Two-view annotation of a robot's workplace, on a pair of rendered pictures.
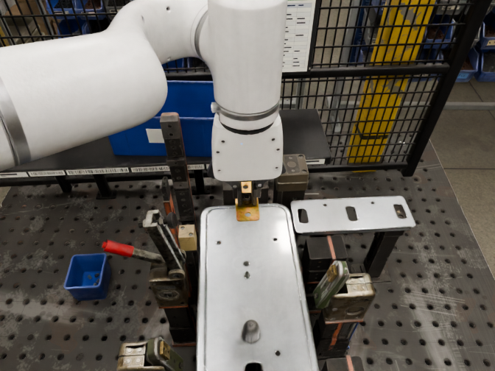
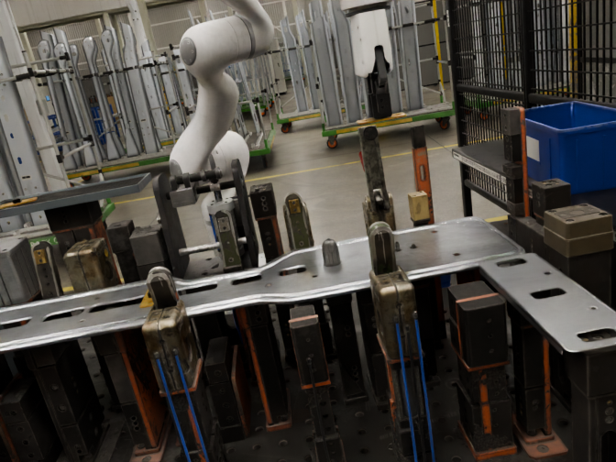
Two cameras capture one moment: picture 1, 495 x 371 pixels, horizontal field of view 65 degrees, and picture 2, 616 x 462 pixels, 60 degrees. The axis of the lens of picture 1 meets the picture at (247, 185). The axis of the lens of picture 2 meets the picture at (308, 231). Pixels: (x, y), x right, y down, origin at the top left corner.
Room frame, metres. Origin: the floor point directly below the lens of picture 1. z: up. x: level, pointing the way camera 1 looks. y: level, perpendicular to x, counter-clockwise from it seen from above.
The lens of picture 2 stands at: (0.30, -0.94, 1.38)
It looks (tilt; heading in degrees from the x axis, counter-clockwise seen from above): 18 degrees down; 92
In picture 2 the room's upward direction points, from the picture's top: 10 degrees counter-clockwise
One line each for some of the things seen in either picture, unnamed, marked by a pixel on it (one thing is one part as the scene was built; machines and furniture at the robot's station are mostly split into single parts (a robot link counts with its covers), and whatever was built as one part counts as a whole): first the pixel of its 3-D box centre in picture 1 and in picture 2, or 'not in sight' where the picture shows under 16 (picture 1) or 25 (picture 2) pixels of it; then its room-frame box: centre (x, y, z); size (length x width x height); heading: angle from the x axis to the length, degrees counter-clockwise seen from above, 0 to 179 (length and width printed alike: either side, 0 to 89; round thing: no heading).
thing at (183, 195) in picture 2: not in sight; (222, 272); (0.04, 0.18, 0.94); 0.18 x 0.13 x 0.49; 4
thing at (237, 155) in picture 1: (247, 140); (371, 39); (0.42, 0.00, 1.38); 0.10 x 0.07 x 0.11; 94
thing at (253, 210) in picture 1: (246, 199); (380, 115); (0.42, 0.00, 1.25); 0.08 x 0.04 x 0.01; 4
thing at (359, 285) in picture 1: (337, 321); (401, 375); (0.37, -0.21, 0.87); 0.12 x 0.09 x 0.35; 94
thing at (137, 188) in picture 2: not in sight; (69, 196); (-0.30, 0.29, 1.16); 0.37 x 0.14 x 0.02; 4
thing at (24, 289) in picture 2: not in sight; (33, 332); (-0.39, 0.12, 0.90); 0.13 x 0.10 x 0.41; 94
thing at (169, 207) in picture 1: (180, 252); (429, 238); (0.51, 0.16, 0.95); 0.03 x 0.01 x 0.50; 4
